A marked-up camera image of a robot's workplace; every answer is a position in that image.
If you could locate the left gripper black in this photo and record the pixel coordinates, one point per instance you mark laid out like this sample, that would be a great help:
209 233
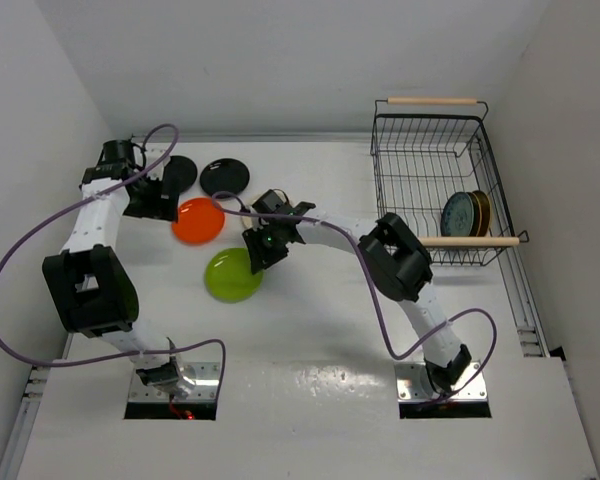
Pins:
153 210

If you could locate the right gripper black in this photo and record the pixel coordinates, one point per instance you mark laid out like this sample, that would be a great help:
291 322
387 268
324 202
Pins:
263 256

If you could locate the black plate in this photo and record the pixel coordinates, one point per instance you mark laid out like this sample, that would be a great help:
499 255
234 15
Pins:
188 172
224 175

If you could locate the lime green plate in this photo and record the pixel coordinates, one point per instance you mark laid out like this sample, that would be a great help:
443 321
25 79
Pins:
228 277

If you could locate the orange plate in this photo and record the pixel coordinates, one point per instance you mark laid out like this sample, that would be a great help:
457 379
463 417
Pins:
198 221

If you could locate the blue green patterned plate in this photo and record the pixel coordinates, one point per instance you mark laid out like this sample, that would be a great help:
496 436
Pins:
457 216

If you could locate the brown patterned plate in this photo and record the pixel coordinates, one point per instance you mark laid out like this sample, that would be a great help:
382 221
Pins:
485 212
477 215

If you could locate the beige floral plate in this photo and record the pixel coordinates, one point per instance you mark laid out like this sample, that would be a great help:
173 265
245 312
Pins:
247 221

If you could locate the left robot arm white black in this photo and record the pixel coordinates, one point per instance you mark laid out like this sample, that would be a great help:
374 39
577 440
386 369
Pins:
92 292

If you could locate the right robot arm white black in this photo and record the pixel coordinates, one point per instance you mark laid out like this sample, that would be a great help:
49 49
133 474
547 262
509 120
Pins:
398 264

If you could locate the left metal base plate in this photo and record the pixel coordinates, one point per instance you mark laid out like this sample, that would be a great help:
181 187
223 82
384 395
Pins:
199 384

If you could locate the metal base plate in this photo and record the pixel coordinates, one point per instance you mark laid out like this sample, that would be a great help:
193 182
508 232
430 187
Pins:
199 384
413 385

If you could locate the black wire dish rack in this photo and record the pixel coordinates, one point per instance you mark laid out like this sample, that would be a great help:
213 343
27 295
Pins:
426 149

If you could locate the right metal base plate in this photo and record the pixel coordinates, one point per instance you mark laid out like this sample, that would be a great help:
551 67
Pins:
413 385

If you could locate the aluminium rail left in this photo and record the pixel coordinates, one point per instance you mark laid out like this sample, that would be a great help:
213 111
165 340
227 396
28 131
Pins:
30 401

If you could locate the aluminium rail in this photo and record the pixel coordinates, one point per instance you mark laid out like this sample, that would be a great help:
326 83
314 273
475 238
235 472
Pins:
525 314
30 401

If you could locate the aluminium rail right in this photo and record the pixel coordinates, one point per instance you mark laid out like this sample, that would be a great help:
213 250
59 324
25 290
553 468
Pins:
525 314

